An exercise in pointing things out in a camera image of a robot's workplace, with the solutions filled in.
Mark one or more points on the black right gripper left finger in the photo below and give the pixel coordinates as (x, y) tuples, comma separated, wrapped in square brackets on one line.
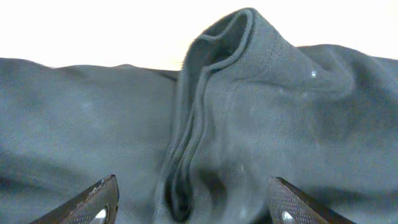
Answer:
[(98, 204)]

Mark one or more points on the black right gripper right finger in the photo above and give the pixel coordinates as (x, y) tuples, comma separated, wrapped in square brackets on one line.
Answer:
[(290, 205)]

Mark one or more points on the black polo shirt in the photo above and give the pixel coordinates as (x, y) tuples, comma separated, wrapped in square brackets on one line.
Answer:
[(199, 145)]

